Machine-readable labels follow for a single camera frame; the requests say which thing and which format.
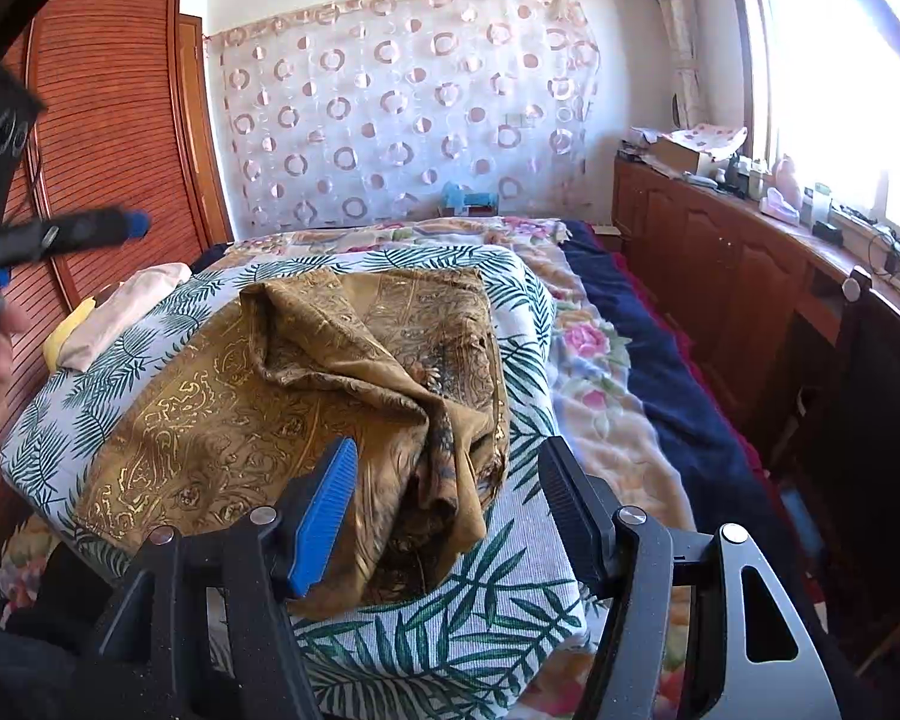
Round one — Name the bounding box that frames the palm-leaf print sheet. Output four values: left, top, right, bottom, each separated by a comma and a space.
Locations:
0, 244, 585, 718

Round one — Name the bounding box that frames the red-brown wooden wardrobe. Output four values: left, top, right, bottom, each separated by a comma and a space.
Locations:
0, 0, 224, 543

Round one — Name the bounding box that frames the window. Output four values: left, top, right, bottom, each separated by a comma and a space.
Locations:
736, 0, 900, 234

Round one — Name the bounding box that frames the circle-patterned sheer curtain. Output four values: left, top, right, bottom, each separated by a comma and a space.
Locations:
206, 0, 601, 238

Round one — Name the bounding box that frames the beige folded garment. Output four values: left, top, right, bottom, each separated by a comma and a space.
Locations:
56, 262, 191, 372

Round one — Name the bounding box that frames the wooden sideboard cabinet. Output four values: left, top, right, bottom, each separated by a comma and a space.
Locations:
613, 158, 868, 455

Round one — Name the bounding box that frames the golden patterned garment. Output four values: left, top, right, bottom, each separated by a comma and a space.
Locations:
77, 268, 509, 619

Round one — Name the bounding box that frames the dark blue blanket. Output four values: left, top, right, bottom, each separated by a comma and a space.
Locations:
562, 220, 806, 603

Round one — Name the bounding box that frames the pink figurine on sideboard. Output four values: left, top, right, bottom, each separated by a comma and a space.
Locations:
759, 154, 802, 226

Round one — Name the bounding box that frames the blue toy on bed end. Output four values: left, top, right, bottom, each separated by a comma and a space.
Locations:
440, 182, 499, 218

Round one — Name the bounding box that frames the beige window curtain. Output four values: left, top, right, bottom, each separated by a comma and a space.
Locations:
658, 0, 707, 128

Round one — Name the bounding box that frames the floral bed quilt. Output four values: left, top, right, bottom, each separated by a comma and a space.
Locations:
0, 218, 692, 718

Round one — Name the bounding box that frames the yellow pikachu plush toy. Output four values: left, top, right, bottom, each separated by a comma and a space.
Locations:
41, 298, 97, 374

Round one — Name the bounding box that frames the cardboard box with paper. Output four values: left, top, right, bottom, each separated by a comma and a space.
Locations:
647, 124, 748, 176

